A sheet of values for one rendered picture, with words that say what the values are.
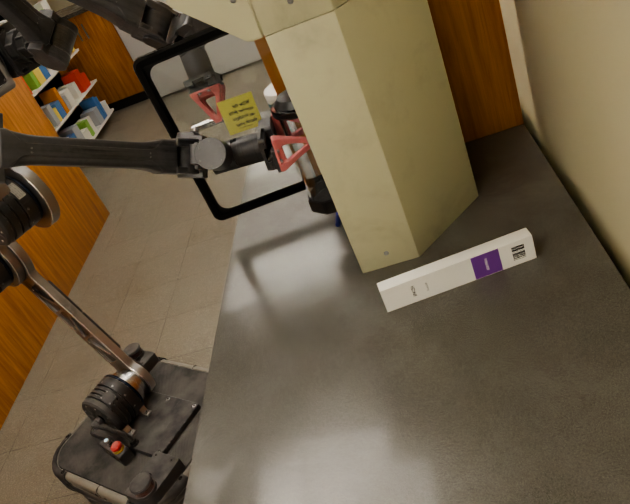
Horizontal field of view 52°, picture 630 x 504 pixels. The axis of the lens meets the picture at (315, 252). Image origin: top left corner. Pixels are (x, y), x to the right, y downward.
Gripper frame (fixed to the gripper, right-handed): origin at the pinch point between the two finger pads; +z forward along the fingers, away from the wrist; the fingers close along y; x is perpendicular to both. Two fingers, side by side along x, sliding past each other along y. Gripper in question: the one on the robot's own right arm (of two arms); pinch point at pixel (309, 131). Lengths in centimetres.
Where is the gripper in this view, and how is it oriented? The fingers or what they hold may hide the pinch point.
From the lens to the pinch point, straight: 123.6
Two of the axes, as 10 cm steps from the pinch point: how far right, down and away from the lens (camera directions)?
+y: -0.5, -5.5, 8.3
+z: 9.6, -2.6, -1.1
